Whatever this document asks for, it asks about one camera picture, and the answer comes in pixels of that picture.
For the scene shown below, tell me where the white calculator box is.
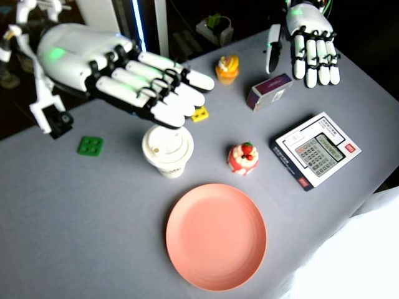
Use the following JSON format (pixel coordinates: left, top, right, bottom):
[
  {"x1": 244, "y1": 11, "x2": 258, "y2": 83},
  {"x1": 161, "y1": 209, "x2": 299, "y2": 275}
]
[{"x1": 269, "y1": 111, "x2": 363, "y2": 192}]

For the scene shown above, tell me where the white power strip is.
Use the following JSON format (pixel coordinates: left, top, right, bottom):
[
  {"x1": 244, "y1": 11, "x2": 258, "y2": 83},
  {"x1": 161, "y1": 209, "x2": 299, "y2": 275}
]
[{"x1": 195, "y1": 12, "x2": 234, "y2": 47}]

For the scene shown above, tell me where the white paper cup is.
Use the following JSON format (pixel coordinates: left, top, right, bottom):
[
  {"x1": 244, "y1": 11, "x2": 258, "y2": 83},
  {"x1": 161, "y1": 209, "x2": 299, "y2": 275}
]
[{"x1": 142, "y1": 124, "x2": 195, "y2": 179}]

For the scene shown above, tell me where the white cloth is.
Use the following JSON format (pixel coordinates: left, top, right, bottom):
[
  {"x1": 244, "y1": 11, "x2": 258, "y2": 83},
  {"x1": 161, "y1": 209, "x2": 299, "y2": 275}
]
[{"x1": 280, "y1": 186, "x2": 399, "y2": 299}]

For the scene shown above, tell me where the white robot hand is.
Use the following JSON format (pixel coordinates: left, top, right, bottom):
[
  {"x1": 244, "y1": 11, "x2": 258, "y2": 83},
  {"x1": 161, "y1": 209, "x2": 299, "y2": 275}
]
[
  {"x1": 265, "y1": 2, "x2": 342, "y2": 89},
  {"x1": 36, "y1": 22, "x2": 216, "y2": 130}
]

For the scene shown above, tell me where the strawberry cake toy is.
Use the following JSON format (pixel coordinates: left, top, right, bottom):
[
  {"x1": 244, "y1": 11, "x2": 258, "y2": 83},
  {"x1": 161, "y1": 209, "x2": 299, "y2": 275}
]
[{"x1": 227, "y1": 141, "x2": 260, "y2": 176}]

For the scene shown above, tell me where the orange cupcake toy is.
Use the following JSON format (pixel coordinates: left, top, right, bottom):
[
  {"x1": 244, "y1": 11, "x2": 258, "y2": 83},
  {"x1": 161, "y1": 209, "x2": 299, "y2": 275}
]
[{"x1": 214, "y1": 54, "x2": 241, "y2": 85}]

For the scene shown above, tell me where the white pillar with blue light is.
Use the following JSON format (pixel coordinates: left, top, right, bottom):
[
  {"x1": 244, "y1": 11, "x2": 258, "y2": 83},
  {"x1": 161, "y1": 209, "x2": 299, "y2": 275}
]
[{"x1": 76, "y1": 0, "x2": 171, "y2": 60}]

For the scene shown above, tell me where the pink round plate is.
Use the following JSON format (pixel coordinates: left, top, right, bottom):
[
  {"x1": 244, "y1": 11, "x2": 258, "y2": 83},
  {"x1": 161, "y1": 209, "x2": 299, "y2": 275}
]
[{"x1": 165, "y1": 183, "x2": 268, "y2": 292}]

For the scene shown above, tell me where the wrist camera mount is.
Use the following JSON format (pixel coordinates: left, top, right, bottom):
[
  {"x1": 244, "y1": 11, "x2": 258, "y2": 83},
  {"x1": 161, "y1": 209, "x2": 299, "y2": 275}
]
[{"x1": 29, "y1": 62, "x2": 75, "y2": 140}]

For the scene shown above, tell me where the yellow toy block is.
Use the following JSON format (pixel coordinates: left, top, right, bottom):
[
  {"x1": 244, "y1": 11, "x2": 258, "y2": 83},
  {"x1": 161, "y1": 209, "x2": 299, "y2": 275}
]
[{"x1": 190, "y1": 105, "x2": 210, "y2": 123}]

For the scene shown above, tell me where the green toy block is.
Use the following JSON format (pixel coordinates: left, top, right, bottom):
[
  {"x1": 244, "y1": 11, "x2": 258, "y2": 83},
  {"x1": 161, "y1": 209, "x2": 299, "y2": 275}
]
[{"x1": 77, "y1": 136, "x2": 105, "y2": 157}]

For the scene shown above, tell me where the purple small box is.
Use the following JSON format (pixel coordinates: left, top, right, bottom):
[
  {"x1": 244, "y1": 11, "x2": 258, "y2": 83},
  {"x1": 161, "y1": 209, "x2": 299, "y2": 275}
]
[{"x1": 246, "y1": 73, "x2": 294, "y2": 112}]

